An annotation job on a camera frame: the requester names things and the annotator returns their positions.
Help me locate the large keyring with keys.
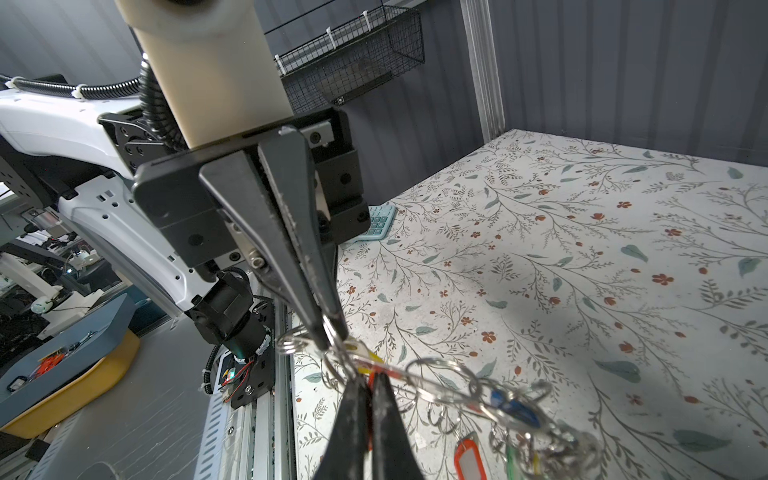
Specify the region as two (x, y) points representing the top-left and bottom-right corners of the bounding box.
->
(275, 314), (604, 480)

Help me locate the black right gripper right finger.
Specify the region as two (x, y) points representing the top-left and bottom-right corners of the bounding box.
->
(371, 372), (424, 480)

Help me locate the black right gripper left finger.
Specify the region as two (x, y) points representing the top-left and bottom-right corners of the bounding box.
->
(314, 376), (370, 480)

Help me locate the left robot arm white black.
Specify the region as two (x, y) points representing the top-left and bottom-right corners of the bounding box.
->
(1, 76), (370, 358)

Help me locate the black wire basket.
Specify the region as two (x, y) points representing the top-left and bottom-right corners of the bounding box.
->
(274, 2), (425, 114)

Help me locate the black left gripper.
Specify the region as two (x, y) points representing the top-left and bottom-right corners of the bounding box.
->
(132, 108), (370, 351)

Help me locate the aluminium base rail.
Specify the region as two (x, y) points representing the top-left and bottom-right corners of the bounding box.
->
(191, 299), (298, 480)

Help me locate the black corrugated cable left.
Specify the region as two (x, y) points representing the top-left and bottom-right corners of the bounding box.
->
(0, 53), (187, 151)

